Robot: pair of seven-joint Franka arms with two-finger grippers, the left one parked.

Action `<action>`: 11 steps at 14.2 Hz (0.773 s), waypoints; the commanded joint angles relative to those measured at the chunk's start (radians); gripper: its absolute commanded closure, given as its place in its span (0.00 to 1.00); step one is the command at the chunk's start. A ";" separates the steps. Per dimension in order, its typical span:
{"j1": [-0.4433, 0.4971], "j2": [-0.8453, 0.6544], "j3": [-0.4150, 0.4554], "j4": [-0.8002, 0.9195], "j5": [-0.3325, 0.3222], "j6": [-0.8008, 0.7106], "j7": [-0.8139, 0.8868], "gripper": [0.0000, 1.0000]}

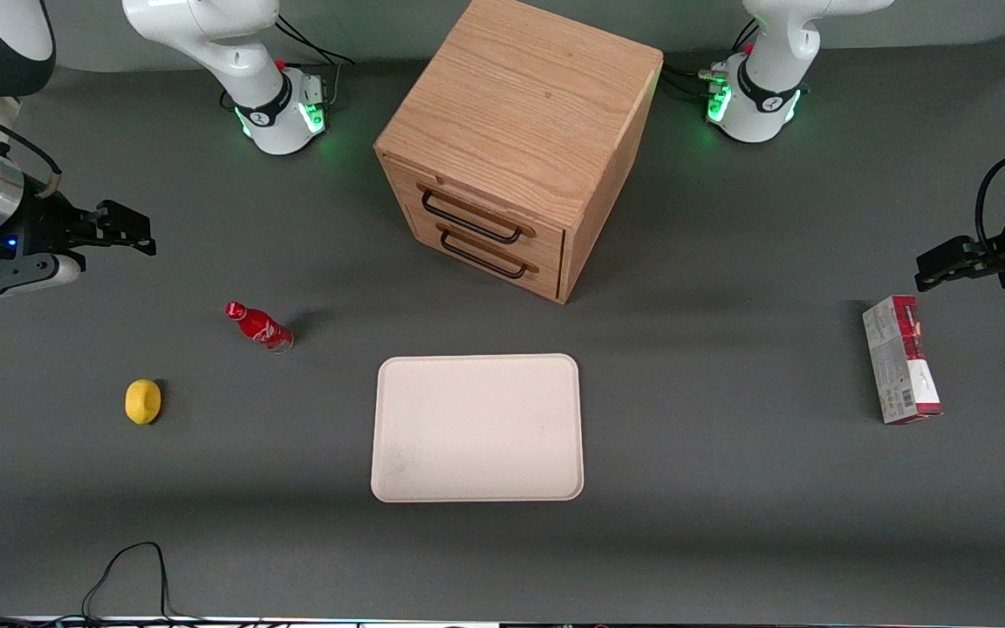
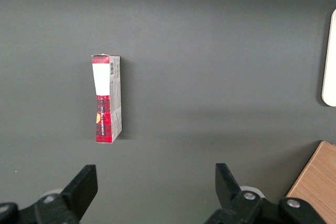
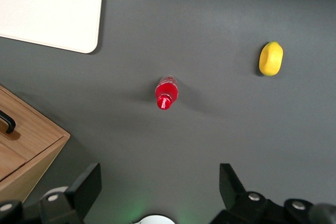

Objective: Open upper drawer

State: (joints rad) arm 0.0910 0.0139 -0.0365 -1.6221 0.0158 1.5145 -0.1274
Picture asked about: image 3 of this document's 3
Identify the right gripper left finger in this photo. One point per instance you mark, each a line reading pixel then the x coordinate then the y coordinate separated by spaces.
pixel 78 197

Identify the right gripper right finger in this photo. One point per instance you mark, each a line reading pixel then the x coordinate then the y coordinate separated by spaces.
pixel 236 203

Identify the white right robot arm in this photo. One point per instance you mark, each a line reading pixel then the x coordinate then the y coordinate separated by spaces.
pixel 155 220

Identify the wooden drawer cabinet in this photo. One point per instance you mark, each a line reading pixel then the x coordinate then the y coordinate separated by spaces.
pixel 34 174

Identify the red cola bottle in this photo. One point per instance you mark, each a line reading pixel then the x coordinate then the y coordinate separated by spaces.
pixel 166 94

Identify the yellow lemon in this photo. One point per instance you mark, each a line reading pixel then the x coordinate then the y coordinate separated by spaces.
pixel 271 58

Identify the beige plastic tray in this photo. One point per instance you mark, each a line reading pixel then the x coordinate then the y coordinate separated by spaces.
pixel 47 6

